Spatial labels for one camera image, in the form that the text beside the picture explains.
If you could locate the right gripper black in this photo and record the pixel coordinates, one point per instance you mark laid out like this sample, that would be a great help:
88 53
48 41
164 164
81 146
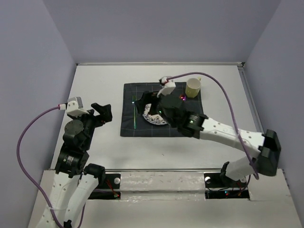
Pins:
147 97

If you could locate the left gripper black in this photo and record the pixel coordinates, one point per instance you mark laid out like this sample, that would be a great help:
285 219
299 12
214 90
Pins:
106 115

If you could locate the iridescent fork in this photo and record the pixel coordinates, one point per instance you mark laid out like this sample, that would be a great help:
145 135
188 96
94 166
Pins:
134 111

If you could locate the blue floral plate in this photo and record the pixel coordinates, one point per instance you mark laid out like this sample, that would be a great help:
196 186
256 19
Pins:
153 119

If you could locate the dark checked cloth napkin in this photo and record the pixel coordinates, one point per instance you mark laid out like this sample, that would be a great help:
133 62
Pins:
144 128

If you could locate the iridescent spoon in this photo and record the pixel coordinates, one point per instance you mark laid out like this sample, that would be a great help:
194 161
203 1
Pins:
182 97

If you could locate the pale yellow paper cup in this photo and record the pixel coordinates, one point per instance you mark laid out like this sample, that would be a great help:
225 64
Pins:
193 87

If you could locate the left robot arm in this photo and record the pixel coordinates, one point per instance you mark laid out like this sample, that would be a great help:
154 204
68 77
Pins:
75 179

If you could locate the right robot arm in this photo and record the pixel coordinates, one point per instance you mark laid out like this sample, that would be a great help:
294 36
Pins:
262 150

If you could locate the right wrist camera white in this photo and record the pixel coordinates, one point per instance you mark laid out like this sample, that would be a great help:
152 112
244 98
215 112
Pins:
168 85

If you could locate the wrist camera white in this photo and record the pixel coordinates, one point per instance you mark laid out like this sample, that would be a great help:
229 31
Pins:
73 107
168 85

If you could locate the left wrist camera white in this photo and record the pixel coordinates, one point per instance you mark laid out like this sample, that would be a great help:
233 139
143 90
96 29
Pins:
73 107

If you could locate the aluminium rail front edge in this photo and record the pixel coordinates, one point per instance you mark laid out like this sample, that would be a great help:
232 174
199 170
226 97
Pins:
181 169

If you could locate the aluminium rail edge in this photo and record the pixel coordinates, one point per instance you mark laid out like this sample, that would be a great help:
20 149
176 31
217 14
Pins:
249 96
181 169

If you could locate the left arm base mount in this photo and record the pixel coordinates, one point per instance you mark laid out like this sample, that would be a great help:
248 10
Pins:
109 189

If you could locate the aluminium rail right edge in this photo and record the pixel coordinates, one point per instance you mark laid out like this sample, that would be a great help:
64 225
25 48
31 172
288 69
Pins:
249 96

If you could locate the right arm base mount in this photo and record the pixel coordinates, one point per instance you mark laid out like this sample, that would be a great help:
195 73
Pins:
218 187

